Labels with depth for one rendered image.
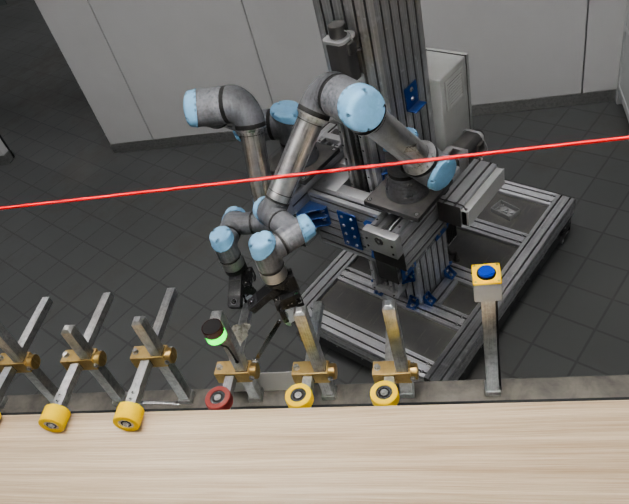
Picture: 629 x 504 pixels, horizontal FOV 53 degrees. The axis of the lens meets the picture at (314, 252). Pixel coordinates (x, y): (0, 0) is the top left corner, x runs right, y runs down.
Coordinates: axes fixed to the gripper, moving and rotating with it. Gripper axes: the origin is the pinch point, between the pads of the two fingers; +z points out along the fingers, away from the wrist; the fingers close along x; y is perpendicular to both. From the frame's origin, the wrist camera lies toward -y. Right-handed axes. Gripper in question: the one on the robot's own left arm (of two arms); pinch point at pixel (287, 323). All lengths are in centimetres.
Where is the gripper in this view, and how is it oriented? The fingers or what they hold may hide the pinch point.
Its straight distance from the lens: 196.9
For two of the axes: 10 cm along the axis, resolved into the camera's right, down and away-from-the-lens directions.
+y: 9.4, -3.3, 0.1
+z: 2.4, 7.0, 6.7
